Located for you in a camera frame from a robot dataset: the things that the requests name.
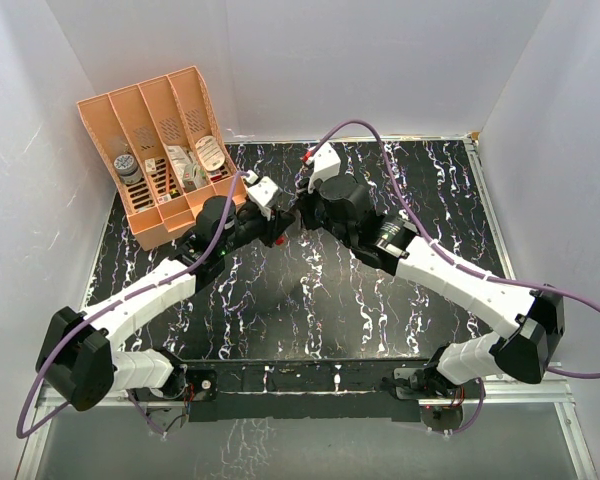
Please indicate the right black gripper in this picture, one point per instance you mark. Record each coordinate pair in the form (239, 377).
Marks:
(304, 202)

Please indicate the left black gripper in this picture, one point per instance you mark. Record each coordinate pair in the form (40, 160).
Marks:
(279, 222)

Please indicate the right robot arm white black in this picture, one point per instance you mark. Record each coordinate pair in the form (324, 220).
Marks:
(526, 323)

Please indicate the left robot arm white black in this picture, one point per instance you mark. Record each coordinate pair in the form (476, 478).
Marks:
(81, 355)

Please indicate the white small boxes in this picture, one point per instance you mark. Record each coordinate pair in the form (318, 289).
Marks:
(189, 174)

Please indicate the oval white tin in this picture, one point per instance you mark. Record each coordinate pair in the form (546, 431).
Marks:
(210, 154)

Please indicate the small red-white box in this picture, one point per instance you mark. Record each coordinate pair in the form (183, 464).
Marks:
(154, 166)

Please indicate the peach desk organizer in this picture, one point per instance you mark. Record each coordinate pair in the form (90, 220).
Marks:
(142, 119)

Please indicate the grey round jar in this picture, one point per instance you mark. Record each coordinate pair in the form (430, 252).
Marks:
(127, 169)

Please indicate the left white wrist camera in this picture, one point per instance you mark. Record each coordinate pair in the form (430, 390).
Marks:
(262, 191)

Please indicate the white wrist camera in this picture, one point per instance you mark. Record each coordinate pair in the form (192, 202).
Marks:
(324, 163)
(262, 191)

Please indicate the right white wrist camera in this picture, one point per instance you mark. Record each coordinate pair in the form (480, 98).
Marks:
(324, 163)

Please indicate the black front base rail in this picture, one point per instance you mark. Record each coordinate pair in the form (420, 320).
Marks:
(316, 389)

